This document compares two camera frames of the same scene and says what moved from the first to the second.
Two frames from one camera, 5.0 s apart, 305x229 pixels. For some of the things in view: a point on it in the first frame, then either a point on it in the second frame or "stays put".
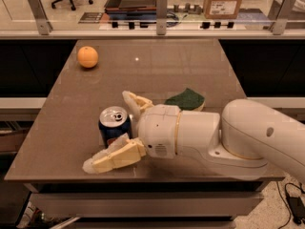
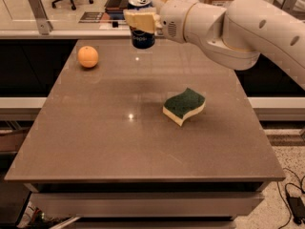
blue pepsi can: x=114 y=122 -> x=140 y=39
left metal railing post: x=44 y=26 stays put
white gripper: x=157 y=130 -> x=172 y=19
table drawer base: x=148 y=205 stays put
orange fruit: x=88 y=56 stays put
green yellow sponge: x=187 y=99 stays put
